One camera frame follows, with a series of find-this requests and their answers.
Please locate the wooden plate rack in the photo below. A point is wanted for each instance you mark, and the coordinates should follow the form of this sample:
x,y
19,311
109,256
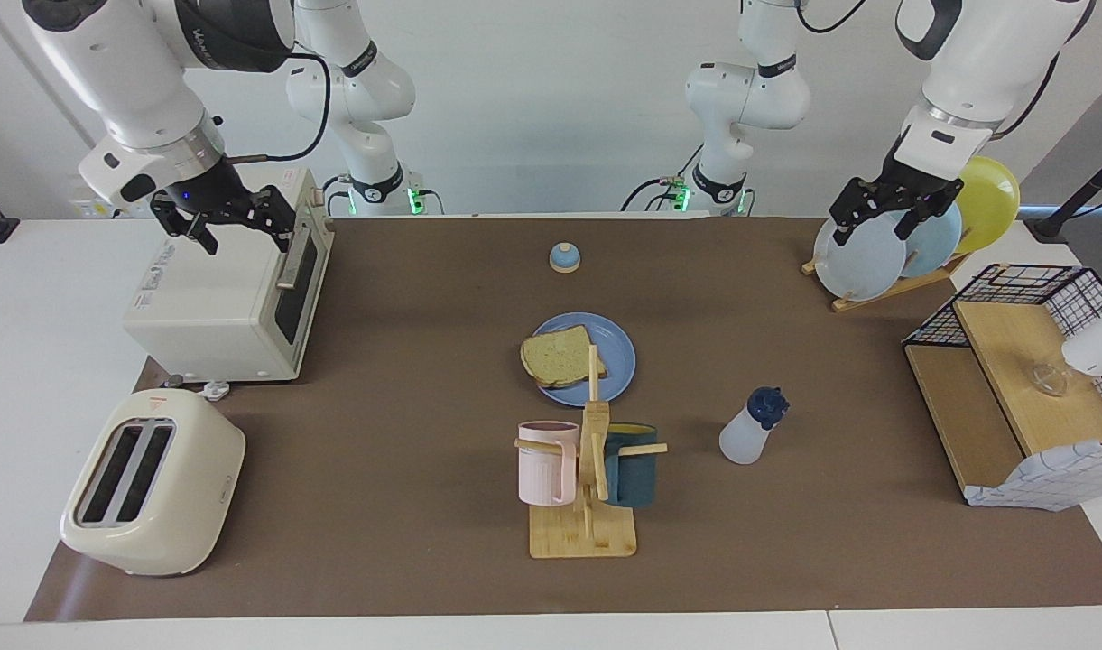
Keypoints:
x,y
902,285

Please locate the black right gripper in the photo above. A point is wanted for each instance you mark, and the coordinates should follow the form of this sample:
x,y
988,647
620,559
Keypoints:
x,y
199,194

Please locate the white toaster oven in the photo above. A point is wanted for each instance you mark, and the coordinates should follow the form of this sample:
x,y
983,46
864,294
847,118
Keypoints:
x,y
226,307

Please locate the white checkered cloth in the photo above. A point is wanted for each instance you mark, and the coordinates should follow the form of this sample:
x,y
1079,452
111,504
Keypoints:
x,y
1047,474

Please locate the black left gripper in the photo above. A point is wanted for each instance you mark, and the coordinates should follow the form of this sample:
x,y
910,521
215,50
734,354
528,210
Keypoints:
x,y
912,185

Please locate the dark teal mug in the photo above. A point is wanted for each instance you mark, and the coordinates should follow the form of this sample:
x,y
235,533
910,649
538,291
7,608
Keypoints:
x,y
632,478

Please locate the white wall power outlet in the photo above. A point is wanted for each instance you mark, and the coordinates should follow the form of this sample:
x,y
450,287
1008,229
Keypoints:
x,y
86,208

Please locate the small clear glass piece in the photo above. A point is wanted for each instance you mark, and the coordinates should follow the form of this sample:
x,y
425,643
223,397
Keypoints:
x,y
1050,379

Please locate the toasted bread slice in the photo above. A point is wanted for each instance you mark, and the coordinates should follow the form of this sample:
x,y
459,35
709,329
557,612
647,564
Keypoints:
x,y
555,357

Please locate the pink ribbed mug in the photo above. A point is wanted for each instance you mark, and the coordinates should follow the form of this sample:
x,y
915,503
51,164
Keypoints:
x,y
541,469

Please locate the light blue plate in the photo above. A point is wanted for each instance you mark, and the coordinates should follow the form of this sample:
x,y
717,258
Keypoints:
x,y
939,244

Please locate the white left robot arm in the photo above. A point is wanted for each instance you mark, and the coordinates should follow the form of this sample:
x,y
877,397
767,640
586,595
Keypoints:
x,y
749,90

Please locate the yellow plate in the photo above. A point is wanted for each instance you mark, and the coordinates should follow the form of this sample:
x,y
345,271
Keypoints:
x,y
993,199

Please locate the periwinkle blue dinner plate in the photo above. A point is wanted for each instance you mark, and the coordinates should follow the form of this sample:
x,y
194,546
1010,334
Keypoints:
x,y
618,375

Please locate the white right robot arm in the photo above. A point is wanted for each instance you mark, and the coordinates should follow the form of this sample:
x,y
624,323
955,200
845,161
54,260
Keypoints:
x,y
108,63

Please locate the brown table mat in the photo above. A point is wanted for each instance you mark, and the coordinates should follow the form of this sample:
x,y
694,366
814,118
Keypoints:
x,y
379,451

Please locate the pale grey plate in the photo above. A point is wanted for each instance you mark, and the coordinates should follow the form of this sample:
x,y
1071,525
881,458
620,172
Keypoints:
x,y
866,266

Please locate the wooden mug tree stand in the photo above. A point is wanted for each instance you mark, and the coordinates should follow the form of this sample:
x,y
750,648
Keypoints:
x,y
582,537

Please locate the cream two-slot toaster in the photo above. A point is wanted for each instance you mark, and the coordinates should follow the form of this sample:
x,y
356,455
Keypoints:
x,y
189,506

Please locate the translucent squeeze bottle navy cap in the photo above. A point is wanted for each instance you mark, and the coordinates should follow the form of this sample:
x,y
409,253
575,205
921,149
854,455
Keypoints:
x,y
745,442

